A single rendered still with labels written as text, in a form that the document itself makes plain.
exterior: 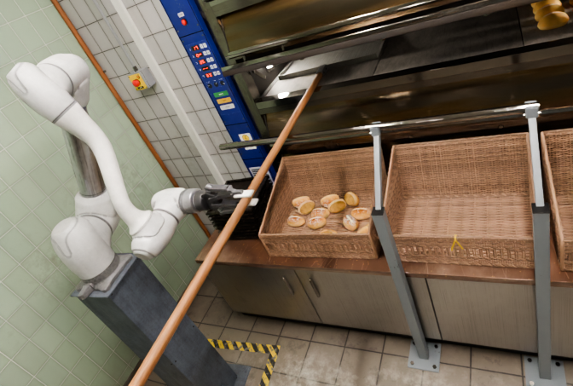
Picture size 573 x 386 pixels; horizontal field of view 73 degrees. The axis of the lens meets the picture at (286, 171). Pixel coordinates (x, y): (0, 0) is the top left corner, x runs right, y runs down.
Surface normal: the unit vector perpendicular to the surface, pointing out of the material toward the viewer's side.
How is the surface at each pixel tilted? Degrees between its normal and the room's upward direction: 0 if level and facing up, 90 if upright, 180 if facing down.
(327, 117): 70
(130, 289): 90
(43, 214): 90
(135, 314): 90
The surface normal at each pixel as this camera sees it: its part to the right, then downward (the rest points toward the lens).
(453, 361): -0.36, -0.78
